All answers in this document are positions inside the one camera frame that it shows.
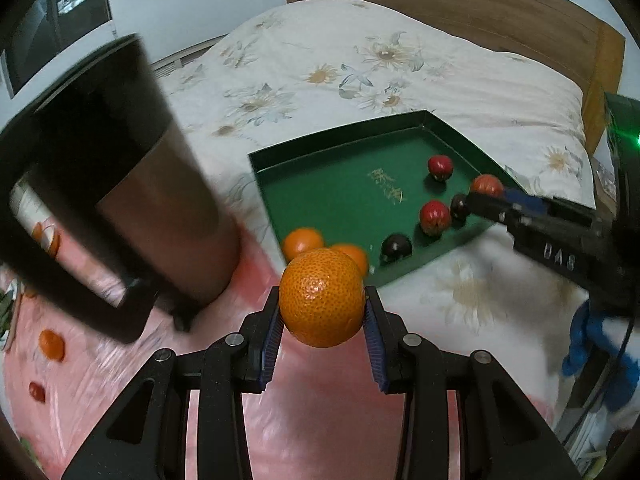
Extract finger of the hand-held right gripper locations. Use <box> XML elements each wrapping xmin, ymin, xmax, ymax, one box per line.
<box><xmin>502</xmin><ymin>187</ymin><xmax>549</xmax><ymax>217</ymax></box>
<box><xmin>467</xmin><ymin>193</ymin><xmax>523</xmax><ymax>235</ymax></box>

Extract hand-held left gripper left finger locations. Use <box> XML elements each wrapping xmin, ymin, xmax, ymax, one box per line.
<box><xmin>60</xmin><ymin>286</ymin><xmax>284</xmax><ymax>480</ymax></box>

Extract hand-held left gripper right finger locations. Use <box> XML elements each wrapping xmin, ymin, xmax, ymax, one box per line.
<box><xmin>363</xmin><ymin>286</ymin><xmax>583</xmax><ymax>480</ymax></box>

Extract red apple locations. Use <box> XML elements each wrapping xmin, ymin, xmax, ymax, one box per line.
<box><xmin>419</xmin><ymin>200</ymin><xmax>453</xmax><ymax>237</ymax></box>
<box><xmin>470</xmin><ymin>174</ymin><xmax>506</xmax><ymax>199</ymax></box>

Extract dark purple plum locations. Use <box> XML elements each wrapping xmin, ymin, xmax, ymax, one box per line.
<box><xmin>450</xmin><ymin>193</ymin><xmax>472</xmax><ymax>221</ymax></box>
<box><xmin>381</xmin><ymin>233</ymin><xmax>413</xmax><ymax>264</ymax></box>

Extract orange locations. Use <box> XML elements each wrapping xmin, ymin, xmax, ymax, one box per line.
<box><xmin>278</xmin><ymin>248</ymin><xmax>366</xmax><ymax>348</ymax></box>
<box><xmin>39</xmin><ymin>329</ymin><xmax>66</xmax><ymax>362</ymax></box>
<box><xmin>281</xmin><ymin>227</ymin><xmax>326</xmax><ymax>263</ymax></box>
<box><xmin>330</xmin><ymin>243</ymin><xmax>371</xmax><ymax>277</ymax></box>

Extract green tray box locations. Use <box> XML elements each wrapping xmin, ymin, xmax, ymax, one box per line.
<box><xmin>248</xmin><ymin>109</ymin><xmax>524</xmax><ymax>292</ymax></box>

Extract person's right hand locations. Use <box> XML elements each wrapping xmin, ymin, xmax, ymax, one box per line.
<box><xmin>561</xmin><ymin>300</ymin><xmax>640</xmax><ymax>413</ymax></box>

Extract pink plastic sheet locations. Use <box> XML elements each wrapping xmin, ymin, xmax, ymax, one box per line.
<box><xmin>0</xmin><ymin>230</ymin><xmax>553</xmax><ymax>480</ymax></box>

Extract floral bed sheet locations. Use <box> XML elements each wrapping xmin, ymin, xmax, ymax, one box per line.
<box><xmin>150</xmin><ymin>0</ymin><xmax>599</xmax><ymax>411</ymax></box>

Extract orange oval dish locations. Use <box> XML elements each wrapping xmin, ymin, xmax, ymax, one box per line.
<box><xmin>10</xmin><ymin>175</ymin><xmax>63</xmax><ymax>263</ymax></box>

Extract dark window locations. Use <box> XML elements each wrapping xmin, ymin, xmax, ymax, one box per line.
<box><xmin>0</xmin><ymin>0</ymin><xmax>114</xmax><ymax>99</ymax></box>

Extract grey ribbed rail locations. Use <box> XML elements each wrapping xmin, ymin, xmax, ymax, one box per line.
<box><xmin>149</xmin><ymin>35</ymin><xmax>228</xmax><ymax>82</ymax></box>

